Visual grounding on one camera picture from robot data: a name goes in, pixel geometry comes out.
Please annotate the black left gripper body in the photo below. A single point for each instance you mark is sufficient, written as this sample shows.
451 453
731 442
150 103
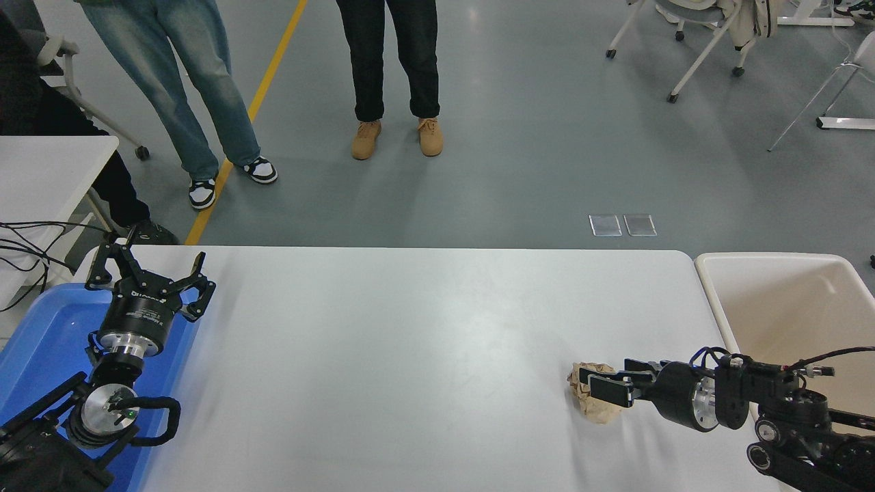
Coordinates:
140 316

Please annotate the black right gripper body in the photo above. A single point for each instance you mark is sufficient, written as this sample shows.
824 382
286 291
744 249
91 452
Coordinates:
673 396

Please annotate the tan paper ball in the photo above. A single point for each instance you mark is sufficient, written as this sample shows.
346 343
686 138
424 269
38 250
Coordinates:
595 406

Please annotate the blue plastic tray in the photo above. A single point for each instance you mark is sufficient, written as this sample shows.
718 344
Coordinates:
41 328

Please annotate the white side table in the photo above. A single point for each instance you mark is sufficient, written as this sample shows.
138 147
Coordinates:
41 178

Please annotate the large pale bin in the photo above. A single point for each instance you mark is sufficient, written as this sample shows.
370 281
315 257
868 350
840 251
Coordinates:
786 307

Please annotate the clear floor plate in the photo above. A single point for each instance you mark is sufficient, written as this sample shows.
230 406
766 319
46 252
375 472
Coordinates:
640 225
606 225

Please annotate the person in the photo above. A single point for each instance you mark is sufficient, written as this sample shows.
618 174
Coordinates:
27 102
372 55
858 8
184 82

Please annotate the white wheeled chair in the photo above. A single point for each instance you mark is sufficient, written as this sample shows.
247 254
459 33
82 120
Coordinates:
58 49

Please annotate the white-legged office chair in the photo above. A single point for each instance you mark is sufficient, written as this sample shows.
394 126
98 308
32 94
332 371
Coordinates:
704 51

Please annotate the pale jacket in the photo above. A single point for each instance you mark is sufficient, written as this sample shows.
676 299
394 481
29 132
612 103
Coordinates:
748 20

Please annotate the white desk foot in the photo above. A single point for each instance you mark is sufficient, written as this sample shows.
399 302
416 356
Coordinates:
817 20

